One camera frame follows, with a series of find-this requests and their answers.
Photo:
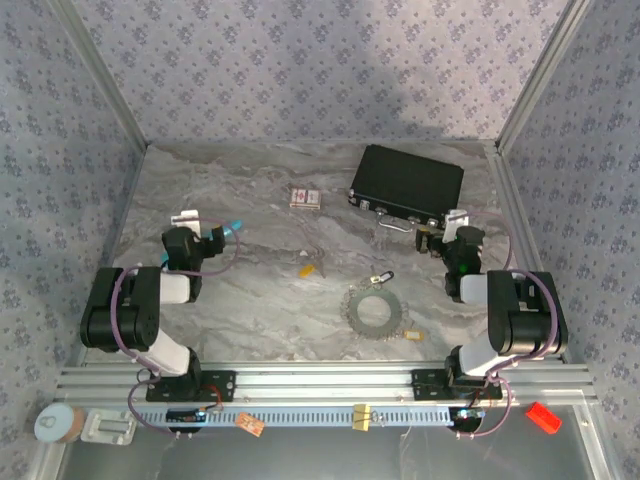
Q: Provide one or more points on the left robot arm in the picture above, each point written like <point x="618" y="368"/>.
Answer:
<point x="120" y="320"/>

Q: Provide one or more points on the yellow clip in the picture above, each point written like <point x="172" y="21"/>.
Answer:
<point x="361" y="417"/>

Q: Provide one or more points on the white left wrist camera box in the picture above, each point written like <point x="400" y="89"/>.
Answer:
<point x="185" y="218"/>

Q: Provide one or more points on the tape roll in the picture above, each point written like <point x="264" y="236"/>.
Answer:
<point x="52" y="424"/>

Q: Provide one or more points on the aluminium frame post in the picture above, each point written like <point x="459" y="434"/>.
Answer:
<point x="100" y="75"/>
<point x="542" y="75"/>

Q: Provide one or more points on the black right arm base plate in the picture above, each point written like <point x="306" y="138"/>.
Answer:
<point x="425" y="384"/>

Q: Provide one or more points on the metal keyring with keys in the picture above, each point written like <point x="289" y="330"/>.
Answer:
<point x="351" y="312"/>

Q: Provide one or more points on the aluminium side rail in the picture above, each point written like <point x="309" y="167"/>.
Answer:
<point x="525" y="250"/>

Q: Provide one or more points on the grey metal bracket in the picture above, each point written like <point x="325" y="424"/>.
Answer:
<point x="109" y="426"/>

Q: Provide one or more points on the key with yellow tag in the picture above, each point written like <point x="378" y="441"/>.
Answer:
<point x="306" y="270"/>

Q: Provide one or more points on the left circuit board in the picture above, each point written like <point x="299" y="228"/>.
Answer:
<point x="187" y="415"/>

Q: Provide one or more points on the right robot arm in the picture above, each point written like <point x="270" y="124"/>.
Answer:
<point x="520" y="315"/>

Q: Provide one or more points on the grey metal sheet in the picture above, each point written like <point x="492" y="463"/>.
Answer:
<point x="300" y="455"/>

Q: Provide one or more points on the right circuit board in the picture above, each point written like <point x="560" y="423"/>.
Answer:
<point x="469" y="414"/>

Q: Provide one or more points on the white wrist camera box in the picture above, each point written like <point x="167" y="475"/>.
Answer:
<point x="185" y="218"/>
<point x="456" y="221"/>

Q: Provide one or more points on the circuit board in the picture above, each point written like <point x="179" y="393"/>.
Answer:
<point x="187" y="415"/>
<point x="469" y="414"/>

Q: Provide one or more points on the yellow and white key tag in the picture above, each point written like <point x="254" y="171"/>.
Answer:
<point x="412" y="334"/>

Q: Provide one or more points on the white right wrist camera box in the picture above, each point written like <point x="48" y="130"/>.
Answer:
<point x="456" y="221"/>

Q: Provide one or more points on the black key tag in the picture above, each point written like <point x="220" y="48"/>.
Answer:
<point x="384" y="276"/>

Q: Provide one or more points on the black hard case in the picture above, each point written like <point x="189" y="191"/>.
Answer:
<point x="407" y="182"/>

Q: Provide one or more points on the red and white card box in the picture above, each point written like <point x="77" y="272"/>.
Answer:
<point x="305" y="198"/>

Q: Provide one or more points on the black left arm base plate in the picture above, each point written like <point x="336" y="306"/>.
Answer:
<point x="220" y="385"/>

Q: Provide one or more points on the orange paper tag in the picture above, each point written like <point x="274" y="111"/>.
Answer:
<point x="250" y="425"/>

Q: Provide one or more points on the aluminium mounting rail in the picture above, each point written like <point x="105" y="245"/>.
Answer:
<point x="320" y="380"/>

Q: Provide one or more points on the red plastic block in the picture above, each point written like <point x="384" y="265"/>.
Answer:
<point x="544" y="417"/>

